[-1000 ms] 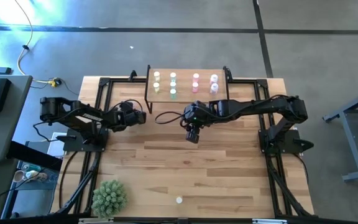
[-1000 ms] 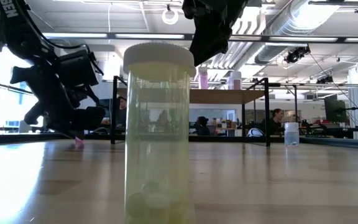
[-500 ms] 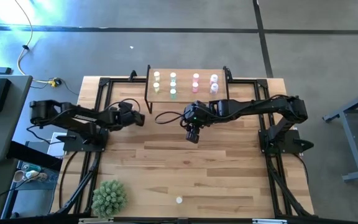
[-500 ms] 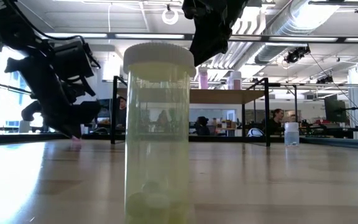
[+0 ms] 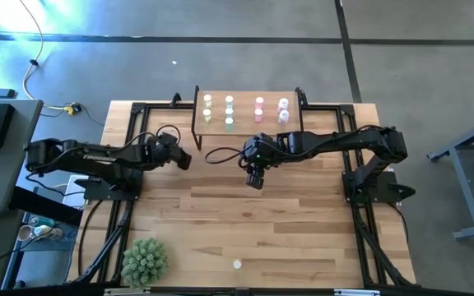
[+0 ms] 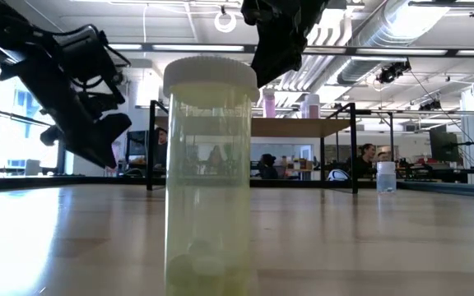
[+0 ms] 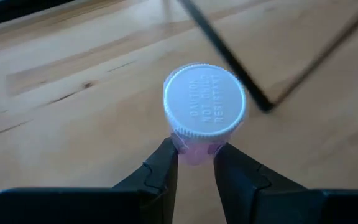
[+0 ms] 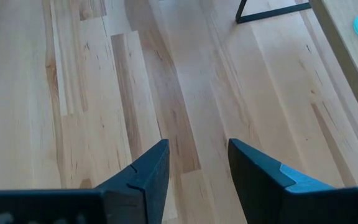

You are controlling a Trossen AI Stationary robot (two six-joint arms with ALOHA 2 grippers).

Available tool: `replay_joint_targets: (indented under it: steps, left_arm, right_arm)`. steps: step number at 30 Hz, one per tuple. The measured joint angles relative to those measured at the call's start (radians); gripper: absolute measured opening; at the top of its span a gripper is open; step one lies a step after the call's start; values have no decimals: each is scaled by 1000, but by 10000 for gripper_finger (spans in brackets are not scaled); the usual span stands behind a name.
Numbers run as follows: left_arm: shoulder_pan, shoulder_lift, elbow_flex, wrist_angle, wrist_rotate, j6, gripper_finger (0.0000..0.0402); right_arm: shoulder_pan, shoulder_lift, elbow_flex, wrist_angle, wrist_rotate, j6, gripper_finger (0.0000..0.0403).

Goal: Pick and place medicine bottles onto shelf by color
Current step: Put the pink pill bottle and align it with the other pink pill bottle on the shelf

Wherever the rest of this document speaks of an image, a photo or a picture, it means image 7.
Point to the pink medicine bottle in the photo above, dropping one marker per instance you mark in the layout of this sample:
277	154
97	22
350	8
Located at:
204	99

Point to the wooden shelf black frame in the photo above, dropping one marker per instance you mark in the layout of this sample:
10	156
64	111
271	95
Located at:
227	56

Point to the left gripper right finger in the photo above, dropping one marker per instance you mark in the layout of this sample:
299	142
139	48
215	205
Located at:
275	202

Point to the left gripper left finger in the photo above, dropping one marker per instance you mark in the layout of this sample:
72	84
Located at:
104	205

